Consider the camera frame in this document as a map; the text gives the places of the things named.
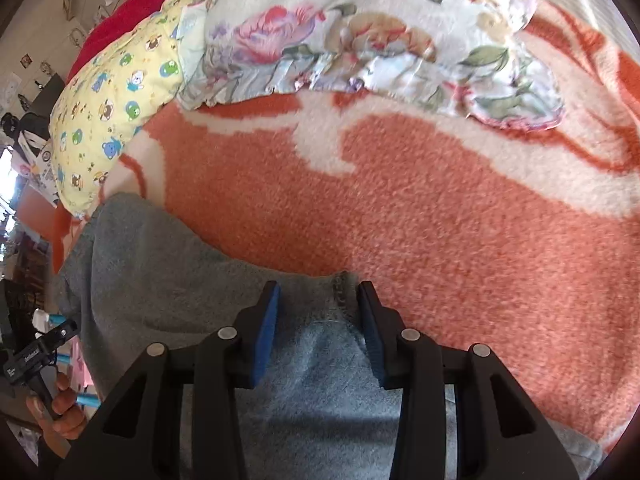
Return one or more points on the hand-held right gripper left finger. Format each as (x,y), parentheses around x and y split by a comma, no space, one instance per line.
(264,340)

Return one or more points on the striped white bedsheet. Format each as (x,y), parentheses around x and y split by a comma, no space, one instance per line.
(590,5)

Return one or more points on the red blanket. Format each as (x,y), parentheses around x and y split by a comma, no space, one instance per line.
(125,15)

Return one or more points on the floral quilt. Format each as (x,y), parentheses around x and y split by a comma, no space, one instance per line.
(350,10)

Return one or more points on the dark screen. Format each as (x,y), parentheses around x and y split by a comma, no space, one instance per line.
(49,91)

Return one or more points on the orange and white blanket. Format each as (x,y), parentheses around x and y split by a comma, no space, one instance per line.
(425,220)

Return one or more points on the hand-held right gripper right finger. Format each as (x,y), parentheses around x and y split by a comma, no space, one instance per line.
(374,345)

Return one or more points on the yellow cartoon print pillow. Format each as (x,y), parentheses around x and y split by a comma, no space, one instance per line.
(100,110)

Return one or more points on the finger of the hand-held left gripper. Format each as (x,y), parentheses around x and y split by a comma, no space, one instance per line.
(62,334)

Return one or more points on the person's left hand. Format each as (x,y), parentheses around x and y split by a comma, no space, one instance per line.
(67,410)

